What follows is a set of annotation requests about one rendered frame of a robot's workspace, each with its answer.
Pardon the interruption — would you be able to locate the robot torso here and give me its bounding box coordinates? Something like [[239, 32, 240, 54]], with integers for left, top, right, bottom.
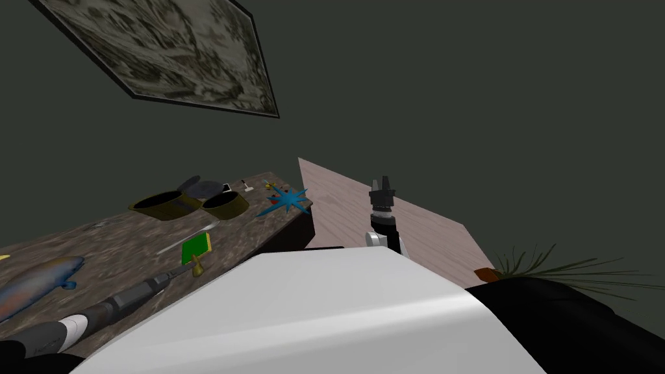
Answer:
[[69, 245, 547, 374]]

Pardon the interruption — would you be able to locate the black framed wall picture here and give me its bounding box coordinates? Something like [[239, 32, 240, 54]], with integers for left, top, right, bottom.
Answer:
[[28, 0, 281, 120]]

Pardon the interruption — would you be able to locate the green plant in orange pot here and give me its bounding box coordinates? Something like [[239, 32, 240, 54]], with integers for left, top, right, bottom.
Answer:
[[473, 243, 665, 314]]

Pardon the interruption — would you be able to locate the small olive bowl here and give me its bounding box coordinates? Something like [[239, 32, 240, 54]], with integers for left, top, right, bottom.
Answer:
[[199, 190, 251, 221]]

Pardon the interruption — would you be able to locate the blue star-shaped object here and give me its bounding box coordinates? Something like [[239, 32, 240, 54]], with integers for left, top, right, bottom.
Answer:
[[256, 186, 313, 219]]

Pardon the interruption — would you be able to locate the blue orange blimp-shaped object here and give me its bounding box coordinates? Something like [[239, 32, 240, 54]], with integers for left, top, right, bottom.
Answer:
[[0, 255, 86, 324]]

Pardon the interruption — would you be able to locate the grey plate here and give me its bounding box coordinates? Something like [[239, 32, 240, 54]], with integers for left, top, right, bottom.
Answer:
[[176, 175, 227, 201]]

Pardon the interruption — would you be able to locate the brown marble table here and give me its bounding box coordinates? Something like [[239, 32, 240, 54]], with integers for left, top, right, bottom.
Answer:
[[0, 171, 316, 359]]

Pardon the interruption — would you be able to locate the large olive bowl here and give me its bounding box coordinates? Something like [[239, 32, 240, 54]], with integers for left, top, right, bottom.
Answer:
[[128, 190, 203, 222]]

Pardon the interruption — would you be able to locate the green sponge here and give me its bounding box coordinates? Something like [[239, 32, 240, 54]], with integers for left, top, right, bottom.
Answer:
[[180, 231, 214, 266]]

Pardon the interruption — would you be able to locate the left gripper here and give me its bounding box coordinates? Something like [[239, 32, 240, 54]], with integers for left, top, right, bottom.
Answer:
[[109, 264, 196, 315]]

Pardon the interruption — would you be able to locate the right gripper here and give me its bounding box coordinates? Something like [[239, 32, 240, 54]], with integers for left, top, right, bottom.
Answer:
[[368, 176, 397, 213]]

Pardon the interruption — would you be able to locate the silver spoon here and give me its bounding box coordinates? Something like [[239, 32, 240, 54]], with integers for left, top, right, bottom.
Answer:
[[155, 220, 221, 256]]

